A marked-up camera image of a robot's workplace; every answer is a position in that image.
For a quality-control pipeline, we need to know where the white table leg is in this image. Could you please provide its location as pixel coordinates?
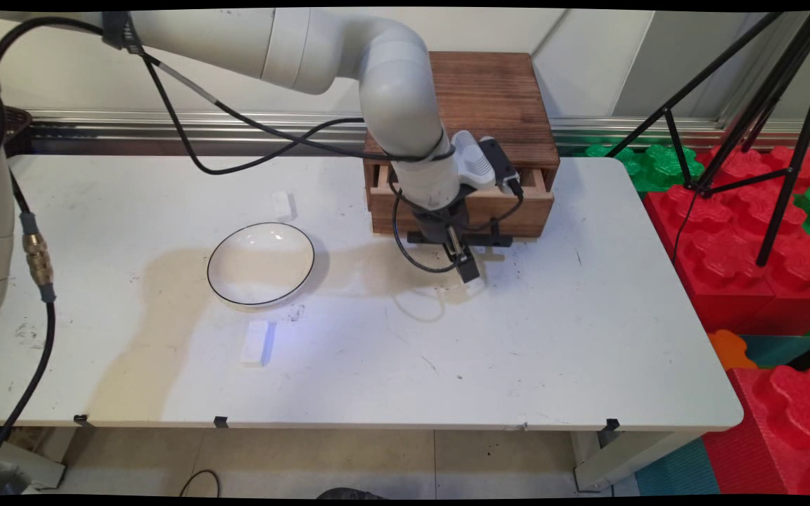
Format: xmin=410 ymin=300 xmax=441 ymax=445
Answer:
xmin=572 ymin=429 xmax=702 ymax=493
xmin=0 ymin=427 xmax=77 ymax=491

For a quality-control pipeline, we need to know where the teal foam block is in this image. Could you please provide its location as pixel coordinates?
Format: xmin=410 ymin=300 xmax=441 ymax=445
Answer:
xmin=738 ymin=334 xmax=810 ymax=370

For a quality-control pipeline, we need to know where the big red foam block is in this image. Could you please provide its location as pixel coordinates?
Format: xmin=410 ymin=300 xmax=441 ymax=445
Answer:
xmin=643 ymin=146 xmax=810 ymax=336

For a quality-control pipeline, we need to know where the thin black tripod cable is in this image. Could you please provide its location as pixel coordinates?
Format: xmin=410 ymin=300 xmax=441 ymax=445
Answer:
xmin=671 ymin=188 xmax=701 ymax=263

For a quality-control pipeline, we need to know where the wooden drawer with black handle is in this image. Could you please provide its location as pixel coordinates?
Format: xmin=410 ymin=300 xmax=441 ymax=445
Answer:
xmin=368 ymin=163 xmax=555 ymax=247

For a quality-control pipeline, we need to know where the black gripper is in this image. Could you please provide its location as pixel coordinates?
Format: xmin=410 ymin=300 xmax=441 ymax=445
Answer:
xmin=405 ymin=197 xmax=484 ymax=285

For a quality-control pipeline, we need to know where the teal foam floor mat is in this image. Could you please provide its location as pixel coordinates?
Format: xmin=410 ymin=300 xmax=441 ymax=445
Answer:
xmin=633 ymin=438 xmax=721 ymax=497

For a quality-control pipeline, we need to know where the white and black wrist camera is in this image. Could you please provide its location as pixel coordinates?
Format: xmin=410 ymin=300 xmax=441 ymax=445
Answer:
xmin=451 ymin=130 xmax=525 ymax=198

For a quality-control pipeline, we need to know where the brown wooden drawer cabinet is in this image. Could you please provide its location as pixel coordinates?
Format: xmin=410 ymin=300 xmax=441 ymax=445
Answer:
xmin=364 ymin=51 xmax=561 ymax=192

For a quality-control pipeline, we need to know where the aluminium wall rail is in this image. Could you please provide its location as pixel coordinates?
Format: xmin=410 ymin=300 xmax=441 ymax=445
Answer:
xmin=29 ymin=110 xmax=810 ymax=138

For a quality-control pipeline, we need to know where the large white rectangular block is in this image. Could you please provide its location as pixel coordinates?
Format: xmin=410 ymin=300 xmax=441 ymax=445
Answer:
xmin=240 ymin=320 xmax=271 ymax=368

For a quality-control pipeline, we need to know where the white bowl with black rim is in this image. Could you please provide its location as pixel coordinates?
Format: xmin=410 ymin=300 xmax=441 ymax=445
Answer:
xmin=207 ymin=222 xmax=316 ymax=308

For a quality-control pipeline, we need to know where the black tripod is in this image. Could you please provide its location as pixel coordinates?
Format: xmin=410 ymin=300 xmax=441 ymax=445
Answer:
xmin=605 ymin=10 xmax=810 ymax=268

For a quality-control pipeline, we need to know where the black floor cable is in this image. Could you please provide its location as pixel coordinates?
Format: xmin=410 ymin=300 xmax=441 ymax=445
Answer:
xmin=179 ymin=469 xmax=221 ymax=498

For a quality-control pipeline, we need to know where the orange foam block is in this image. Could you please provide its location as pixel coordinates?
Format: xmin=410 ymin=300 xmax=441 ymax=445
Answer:
xmin=707 ymin=330 xmax=758 ymax=371

